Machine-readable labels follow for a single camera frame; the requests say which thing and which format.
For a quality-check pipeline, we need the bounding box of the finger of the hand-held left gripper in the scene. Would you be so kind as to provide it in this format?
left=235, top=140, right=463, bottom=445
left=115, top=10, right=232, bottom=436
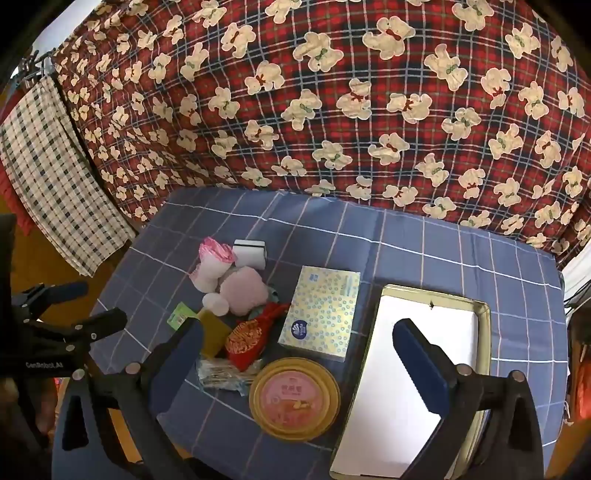
left=55, top=308, right=128, bottom=344
left=11, top=282, right=89, bottom=315

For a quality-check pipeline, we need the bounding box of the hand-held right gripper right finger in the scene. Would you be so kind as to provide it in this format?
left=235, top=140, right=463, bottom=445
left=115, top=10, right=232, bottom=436
left=392, top=318, right=546, bottom=480

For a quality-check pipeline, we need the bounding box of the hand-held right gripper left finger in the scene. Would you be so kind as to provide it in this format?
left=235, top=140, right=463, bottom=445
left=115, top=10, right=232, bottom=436
left=51, top=318, right=208, bottom=480

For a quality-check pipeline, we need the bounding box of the clear plastic packet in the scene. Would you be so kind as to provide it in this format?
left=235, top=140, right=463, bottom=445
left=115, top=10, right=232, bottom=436
left=196, top=357, right=259, bottom=397

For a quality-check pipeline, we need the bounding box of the gold metal tray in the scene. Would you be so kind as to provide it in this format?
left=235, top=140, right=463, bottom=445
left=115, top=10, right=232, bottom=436
left=330, top=284, right=492, bottom=480

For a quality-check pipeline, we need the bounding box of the brown sponge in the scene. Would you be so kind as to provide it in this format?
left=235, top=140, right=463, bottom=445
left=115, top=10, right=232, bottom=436
left=198, top=308, right=233, bottom=358

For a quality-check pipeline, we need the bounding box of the green packet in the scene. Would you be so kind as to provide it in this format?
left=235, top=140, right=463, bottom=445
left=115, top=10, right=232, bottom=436
left=167, top=302, right=197, bottom=330

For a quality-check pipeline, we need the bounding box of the red embroidered pouch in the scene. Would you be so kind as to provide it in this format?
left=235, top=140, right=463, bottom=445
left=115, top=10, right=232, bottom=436
left=225, top=302, right=291, bottom=371

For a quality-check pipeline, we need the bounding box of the pink fluffy pad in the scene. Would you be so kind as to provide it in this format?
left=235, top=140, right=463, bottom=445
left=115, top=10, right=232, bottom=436
left=219, top=267, right=269, bottom=316

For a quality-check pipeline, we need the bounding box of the pink white towel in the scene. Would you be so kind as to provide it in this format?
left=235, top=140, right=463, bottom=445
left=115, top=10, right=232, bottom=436
left=189, top=237, right=237, bottom=293

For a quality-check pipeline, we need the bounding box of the white sponge with black stripe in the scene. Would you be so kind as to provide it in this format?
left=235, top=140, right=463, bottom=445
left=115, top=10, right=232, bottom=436
left=232, top=239, right=269, bottom=271

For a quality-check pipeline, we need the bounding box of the red cloth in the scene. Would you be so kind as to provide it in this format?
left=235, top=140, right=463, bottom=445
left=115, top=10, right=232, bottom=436
left=0, top=159, right=35, bottom=237

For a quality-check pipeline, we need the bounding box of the yellow patterned tissue box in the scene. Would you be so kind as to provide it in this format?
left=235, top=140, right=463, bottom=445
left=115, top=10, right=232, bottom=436
left=278, top=265, right=362, bottom=363

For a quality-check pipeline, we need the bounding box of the blue grid tablecloth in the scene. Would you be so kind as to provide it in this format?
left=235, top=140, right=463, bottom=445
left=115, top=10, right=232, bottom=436
left=51, top=187, right=566, bottom=480

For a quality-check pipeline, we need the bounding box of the white blue checked cloth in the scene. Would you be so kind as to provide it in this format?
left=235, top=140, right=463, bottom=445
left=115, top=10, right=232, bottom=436
left=0, top=76, right=137, bottom=278

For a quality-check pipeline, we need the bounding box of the metal clothes rack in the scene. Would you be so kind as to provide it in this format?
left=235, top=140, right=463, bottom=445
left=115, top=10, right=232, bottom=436
left=14, top=48, right=54, bottom=86

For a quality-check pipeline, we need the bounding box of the red plaid bear-print blanket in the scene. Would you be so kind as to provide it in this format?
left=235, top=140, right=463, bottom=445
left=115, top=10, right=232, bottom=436
left=51, top=0, right=591, bottom=271

